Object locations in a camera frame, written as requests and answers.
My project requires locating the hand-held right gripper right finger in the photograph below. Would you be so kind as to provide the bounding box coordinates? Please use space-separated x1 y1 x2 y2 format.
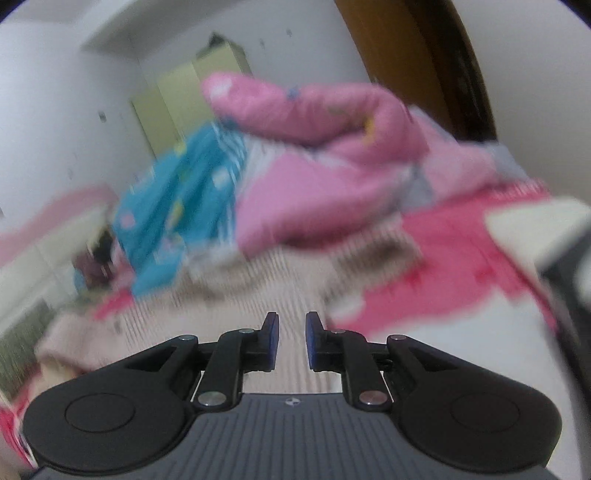
305 311 455 411

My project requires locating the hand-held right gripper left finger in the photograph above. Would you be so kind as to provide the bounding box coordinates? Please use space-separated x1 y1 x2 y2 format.
124 311 280 411

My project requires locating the beige white houndstooth coat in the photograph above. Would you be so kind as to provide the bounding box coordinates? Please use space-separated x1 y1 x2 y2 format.
175 217 421 398

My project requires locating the blue and pink quilt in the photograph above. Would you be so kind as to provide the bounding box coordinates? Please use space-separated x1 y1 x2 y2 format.
113 71 532 296

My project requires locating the pink floral blanket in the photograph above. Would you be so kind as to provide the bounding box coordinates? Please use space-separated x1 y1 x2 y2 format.
0 182 571 476

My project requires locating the white garment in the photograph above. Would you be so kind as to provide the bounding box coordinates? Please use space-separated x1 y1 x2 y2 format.
485 196 591 278

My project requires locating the pink white padded headboard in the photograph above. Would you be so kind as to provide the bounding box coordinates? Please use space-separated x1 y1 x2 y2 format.
0 185 121 328

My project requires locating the dark object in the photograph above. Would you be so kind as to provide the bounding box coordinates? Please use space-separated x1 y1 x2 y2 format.
540 231 591 407

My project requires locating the pale yellow wardrobe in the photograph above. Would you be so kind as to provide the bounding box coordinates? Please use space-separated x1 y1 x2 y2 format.
131 39 252 158

